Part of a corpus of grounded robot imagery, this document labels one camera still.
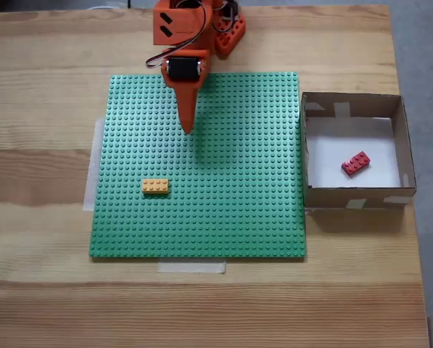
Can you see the yellow lego block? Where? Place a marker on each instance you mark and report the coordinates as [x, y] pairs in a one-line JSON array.
[[156, 186]]

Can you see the white paper box lining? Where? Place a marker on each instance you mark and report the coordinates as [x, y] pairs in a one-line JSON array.
[[325, 145]]

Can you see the translucent tape strip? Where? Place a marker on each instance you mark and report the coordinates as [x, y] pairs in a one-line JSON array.
[[92, 174], [190, 267]]

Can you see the red lego block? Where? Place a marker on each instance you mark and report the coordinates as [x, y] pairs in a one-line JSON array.
[[356, 164]]

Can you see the green lego baseplate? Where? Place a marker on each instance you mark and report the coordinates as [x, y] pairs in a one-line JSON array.
[[201, 217]]

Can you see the cardboard box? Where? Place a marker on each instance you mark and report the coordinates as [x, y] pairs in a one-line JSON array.
[[346, 197]]

